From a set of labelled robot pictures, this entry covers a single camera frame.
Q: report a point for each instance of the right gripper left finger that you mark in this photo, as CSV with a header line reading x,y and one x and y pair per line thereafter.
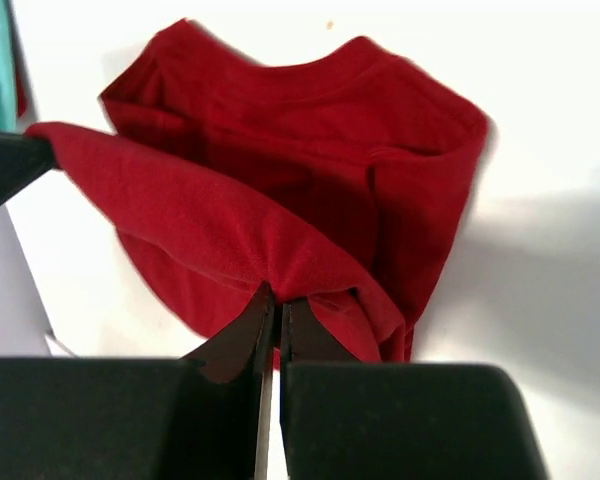
x,y
204,416

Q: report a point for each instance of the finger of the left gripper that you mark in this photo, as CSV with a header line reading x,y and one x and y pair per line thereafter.
x,y
22,161

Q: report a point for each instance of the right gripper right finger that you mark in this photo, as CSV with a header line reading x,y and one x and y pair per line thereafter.
x,y
345,419

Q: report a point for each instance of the dark red t-shirt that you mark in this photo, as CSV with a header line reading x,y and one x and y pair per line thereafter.
x,y
341,181

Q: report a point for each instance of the folded red t-shirt bottom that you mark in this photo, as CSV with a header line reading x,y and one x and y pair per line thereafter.
x,y
21,91

